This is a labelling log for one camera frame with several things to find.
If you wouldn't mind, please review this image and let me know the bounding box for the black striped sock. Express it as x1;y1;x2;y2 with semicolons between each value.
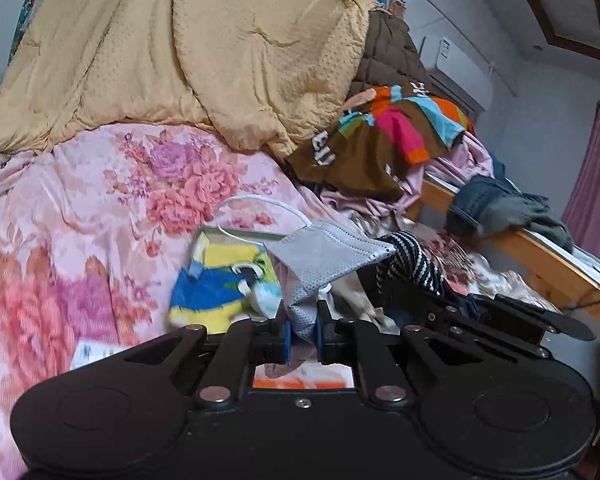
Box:
375;230;451;296

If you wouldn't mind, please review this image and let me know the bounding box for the brown colourful garment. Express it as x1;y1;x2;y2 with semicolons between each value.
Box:
285;80;476;203

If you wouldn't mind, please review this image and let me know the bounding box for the white blue small sock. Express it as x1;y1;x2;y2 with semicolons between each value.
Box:
237;262;283;318

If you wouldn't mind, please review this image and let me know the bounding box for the grey garment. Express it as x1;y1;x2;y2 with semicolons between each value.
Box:
480;192;576;253

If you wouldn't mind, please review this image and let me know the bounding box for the brown quilted duvet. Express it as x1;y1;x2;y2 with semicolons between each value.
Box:
347;10;433;101

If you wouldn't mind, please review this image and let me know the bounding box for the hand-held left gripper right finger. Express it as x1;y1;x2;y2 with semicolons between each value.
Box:
315;300;556;407

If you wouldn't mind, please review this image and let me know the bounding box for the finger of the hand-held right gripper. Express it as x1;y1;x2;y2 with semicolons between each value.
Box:
377;272;473;311
422;307;486;342

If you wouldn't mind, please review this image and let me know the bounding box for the patterned floral bedcover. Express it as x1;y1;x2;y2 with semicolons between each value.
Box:
350;210;561;311

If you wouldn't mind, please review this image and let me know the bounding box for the wooden bed rail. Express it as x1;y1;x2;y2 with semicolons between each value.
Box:
405;167;600;321

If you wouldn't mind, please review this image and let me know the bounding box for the pink floral blanket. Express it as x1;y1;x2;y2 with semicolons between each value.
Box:
0;122;381;480

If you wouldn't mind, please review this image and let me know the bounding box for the yellow quilt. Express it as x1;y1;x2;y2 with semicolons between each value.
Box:
0;0;376;161

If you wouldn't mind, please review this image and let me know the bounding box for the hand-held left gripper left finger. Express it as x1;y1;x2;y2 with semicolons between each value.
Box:
115;310;295;407

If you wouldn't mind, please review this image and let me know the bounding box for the teal wall hanging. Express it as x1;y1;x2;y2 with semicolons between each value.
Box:
7;0;53;66

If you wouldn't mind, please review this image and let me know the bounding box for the white air conditioner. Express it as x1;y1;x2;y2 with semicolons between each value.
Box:
420;35;495;111

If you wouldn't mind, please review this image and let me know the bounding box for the grey face mask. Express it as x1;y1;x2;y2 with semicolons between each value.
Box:
215;195;397;346

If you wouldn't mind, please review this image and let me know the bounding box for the white carton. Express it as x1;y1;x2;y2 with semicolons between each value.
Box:
70;342;126;371

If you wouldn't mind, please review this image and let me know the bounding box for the orange plastic cup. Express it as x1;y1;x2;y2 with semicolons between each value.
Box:
252;364;356;391

